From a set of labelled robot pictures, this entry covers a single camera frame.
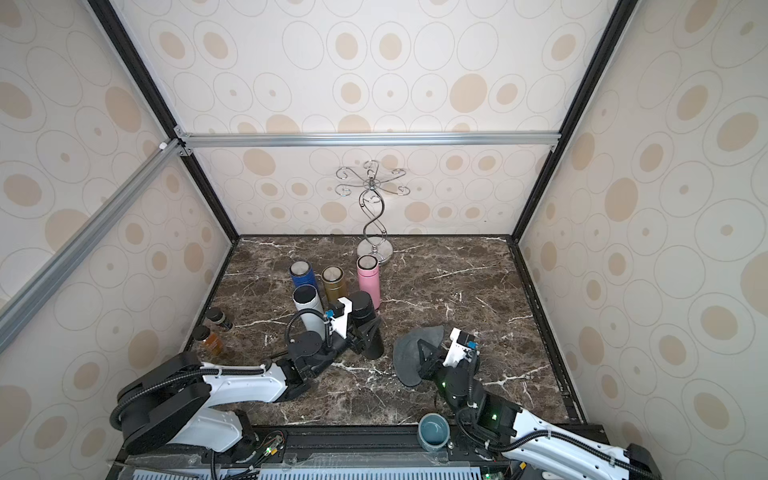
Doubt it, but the black thermos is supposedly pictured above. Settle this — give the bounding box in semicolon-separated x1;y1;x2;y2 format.
349;291;384;360

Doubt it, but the grey wiping cloth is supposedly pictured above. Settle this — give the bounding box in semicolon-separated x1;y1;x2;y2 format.
393;326;444;387

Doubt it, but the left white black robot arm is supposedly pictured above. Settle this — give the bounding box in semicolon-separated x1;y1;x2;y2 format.
109;316;381;461

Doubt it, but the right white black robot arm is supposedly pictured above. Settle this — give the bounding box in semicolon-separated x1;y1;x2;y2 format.
415;338;661;479

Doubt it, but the pink thermos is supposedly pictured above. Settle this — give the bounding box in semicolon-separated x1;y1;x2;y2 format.
357;254;381;310

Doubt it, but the white thermos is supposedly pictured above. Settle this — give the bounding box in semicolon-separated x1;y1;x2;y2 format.
292;284;326;339

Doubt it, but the gold thermos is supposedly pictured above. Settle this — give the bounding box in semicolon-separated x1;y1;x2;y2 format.
321;266;347;303

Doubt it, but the blue thermos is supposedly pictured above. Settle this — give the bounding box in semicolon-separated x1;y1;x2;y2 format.
289;260;318;289

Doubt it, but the teal ceramic mug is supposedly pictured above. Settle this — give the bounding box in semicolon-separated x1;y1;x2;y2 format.
417;413;451;452

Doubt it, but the amber spice jar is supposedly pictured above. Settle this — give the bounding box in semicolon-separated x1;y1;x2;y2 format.
192;325;224;356

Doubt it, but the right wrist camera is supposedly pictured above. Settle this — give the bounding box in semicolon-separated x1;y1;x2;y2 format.
443;328;477;367

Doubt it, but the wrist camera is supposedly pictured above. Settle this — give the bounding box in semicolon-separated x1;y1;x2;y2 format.
443;328;477;367
325;297;352;341

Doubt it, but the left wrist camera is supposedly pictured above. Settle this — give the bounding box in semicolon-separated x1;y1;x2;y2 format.
325;297;352;341

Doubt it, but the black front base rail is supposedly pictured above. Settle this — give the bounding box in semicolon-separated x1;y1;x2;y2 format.
107;425;556;479

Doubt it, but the silver wire cup stand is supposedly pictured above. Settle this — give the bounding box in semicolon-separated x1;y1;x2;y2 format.
335;159;410;263

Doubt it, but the horizontal aluminium rail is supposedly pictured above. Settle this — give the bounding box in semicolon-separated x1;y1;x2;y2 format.
181;131;560;148

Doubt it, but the left diagonal aluminium rail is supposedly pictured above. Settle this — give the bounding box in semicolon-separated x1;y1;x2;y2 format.
1;139;182;350

